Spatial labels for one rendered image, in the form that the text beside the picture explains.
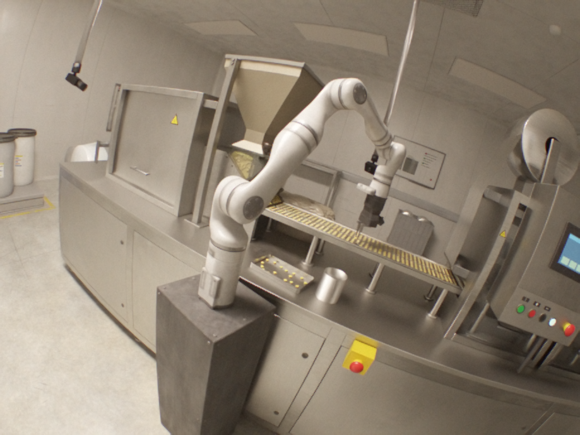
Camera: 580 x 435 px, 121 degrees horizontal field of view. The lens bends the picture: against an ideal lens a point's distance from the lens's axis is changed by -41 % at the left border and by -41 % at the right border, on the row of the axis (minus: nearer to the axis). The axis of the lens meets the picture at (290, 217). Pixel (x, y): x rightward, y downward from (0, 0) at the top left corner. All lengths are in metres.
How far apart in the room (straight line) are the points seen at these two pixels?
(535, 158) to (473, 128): 3.93
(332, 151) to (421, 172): 1.58
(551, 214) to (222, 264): 0.85
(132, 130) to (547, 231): 1.74
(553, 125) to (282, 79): 1.02
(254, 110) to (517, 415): 1.55
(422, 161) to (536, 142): 3.77
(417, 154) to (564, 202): 4.05
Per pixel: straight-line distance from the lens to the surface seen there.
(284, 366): 0.99
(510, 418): 1.19
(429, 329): 1.02
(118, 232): 1.35
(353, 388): 0.97
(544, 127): 1.13
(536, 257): 0.83
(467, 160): 4.90
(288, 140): 0.64
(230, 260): 0.64
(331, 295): 0.87
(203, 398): 0.83
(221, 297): 0.70
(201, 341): 0.68
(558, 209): 0.84
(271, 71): 1.05
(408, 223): 4.26
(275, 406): 1.18
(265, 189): 0.60
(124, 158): 1.60
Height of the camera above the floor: 1.25
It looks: 16 degrees down
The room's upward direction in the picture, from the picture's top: 17 degrees clockwise
